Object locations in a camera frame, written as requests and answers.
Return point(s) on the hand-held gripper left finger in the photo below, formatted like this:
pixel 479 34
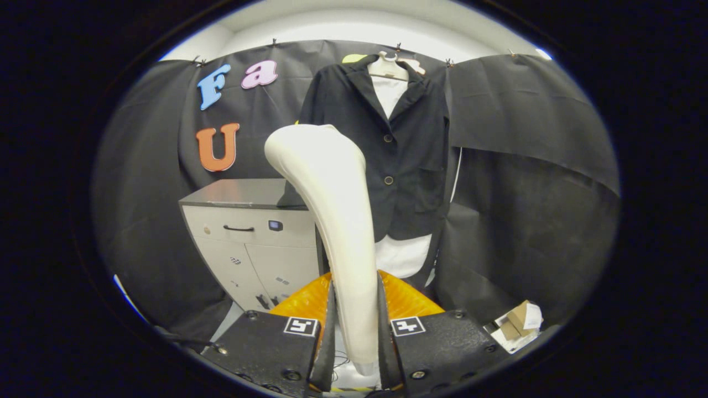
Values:
pixel 265 348

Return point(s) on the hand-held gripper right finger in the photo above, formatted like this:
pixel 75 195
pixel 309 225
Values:
pixel 442 348

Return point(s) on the white shirt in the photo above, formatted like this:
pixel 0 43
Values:
pixel 404 257

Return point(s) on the black jacket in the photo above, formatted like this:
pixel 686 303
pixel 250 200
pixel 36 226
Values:
pixel 409 155

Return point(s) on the cream clothes hanger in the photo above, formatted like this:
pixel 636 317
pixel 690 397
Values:
pixel 387 69

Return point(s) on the small cardboard box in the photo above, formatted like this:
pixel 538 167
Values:
pixel 517 320

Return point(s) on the grey cabinet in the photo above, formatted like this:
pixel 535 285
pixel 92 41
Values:
pixel 249 260

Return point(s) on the white paper sheet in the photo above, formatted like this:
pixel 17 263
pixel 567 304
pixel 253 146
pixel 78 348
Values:
pixel 534 316

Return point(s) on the black backdrop cloth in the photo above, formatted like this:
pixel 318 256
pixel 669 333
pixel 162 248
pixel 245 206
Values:
pixel 525 193

